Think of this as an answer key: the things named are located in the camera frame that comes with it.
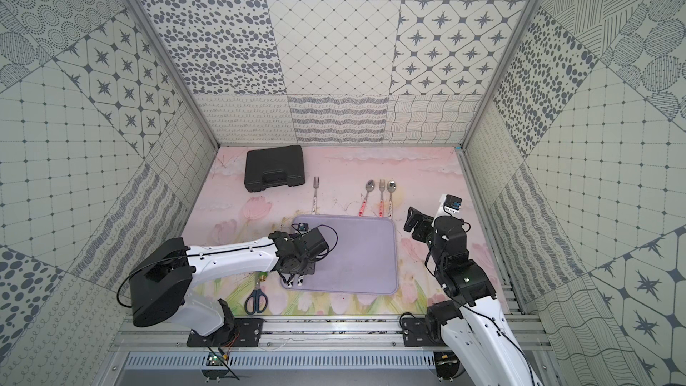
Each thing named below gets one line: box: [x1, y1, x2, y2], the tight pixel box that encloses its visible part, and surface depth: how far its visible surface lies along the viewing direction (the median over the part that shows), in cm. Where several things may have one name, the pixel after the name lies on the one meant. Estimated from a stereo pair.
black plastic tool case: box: [243, 144, 306, 193], surface depth 112 cm
